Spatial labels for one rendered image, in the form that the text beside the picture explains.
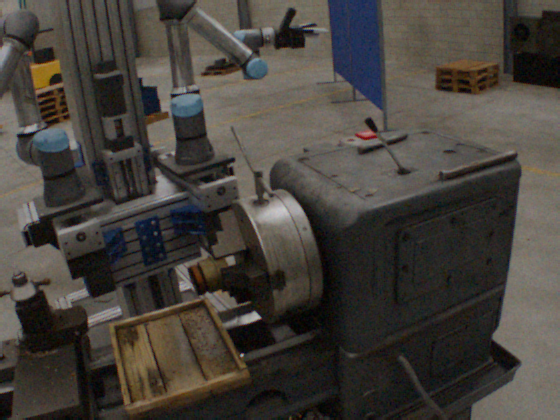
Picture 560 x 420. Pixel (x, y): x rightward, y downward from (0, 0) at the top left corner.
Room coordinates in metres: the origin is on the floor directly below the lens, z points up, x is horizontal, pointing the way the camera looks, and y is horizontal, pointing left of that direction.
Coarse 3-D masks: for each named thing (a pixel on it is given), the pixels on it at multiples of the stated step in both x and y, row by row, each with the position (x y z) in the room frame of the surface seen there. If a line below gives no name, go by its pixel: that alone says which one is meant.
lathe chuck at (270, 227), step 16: (240, 208) 1.04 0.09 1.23; (256, 208) 1.01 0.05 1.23; (272, 208) 1.01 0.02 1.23; (240, 224) 1.06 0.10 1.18; (256, 224) 0.96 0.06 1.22; (272, 224) 0.97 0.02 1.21; (288, 224) 0.97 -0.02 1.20; (256, 240) 0.95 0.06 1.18; (272, 240) 0.94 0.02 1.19; (288, 240) 0.94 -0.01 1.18; (240, 256) 1.10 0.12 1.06; (256, 256) 0.97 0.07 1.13; (272, 256) 0.91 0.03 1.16; (288, 256) 0.92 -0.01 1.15; (304, 256) 0.93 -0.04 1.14; (272, 272) 0.90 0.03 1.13; (288, 272) 0.91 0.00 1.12; (304, 272) 0.92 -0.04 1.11; (288, 288) 0.90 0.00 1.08; (304, 288) 0.91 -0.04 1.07; (256, 304) 1.02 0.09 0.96; (272, 304) 0.90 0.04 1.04; (288, 304) 0.91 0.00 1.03; (304, 304) 0.93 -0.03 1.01; (272, 320) 0.92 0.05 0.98
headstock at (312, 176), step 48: (432, 144) 1.29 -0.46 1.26; (480, 144) 1.26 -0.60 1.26; (288, 192) 1.16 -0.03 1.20; (336, 192) 1.01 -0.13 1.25; (384, 192) 0.98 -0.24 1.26; (432, 192) 0.98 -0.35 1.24; (480, 192) 1.04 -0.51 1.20; (336, 240) 0.93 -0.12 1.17; (384, 240) 0.94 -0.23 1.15; (432, 240) 0.98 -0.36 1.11; (480, 240) 1.04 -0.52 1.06; (336, 288) 0.94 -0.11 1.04; (384, 288) 0.94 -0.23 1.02; (432, 288) 0.99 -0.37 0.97; (480, 288) 1.06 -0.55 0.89; (336, 336) 0.95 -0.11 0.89; (384, 336) 0.94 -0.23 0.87
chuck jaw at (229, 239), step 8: (232, 208) 1.11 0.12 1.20; (224, 216) 1.08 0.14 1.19; (232, 216) 1.09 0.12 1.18; (224, 224) 1.07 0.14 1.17; (232, 224) 1.07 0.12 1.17; (216, 232) 1.05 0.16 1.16; (224, 232) 1.06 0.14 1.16; (232, 232) 1.06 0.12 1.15; (240, 232) 1.07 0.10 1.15; (216, 240) 1.07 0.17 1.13; (224, 240) 1.04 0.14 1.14; (232, 240) 1.05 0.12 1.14; (240, 240) 1.05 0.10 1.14; (216, 248) 1.03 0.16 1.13; (224, 248) 1.03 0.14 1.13; (232, 248) 1.03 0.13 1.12; (240, 248) 1.04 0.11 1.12; (248, 248) 1.07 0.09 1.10; (216, 256) 1.01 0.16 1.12; (224, 256) 1.03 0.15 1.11
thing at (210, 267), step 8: (208, 256) 1.02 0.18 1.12; (200, 264) 0.98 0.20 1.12; (208, 264) 0.98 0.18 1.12; (216, 264) 0.98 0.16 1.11; (224, 264) 0.99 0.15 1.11; (192, 272) 0.97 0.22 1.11; (200, 272) 0.97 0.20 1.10; (208, 272) 0.96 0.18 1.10; (216, 272) 0.97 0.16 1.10; (192, 280) 1.00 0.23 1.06; (200, 280) 0.95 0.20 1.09; (208, 280) 0.95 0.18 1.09; (216, 280) 0.96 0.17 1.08; (200, 288) 0.95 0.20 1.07; (208, 288) 0.96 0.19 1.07; (216, 288) 0.96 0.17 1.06; (224, 288) 0.96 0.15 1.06
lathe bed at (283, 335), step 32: (224, 320) 1.09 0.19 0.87; (256, 320) 1.08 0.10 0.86; (288, 320) 1.11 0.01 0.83; (96, 352) 1.00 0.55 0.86; (256, 352) 0.95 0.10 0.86; (288, 352) 0.93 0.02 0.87; (320, 352) 0.92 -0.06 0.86; (0, 384) 0.85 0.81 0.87; (96, 384) 0.91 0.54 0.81; (256, 384) 0.85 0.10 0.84; (288, 384) 0.90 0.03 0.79; (320, 384) 0.93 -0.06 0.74; (0, 416) 0.82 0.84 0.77; (128, 416) 0.74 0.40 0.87; (160, 416) 0.76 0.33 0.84; (192, 416) 0.80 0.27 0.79; (224, 416) 0.83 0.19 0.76; (256, 416) 0.86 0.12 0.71
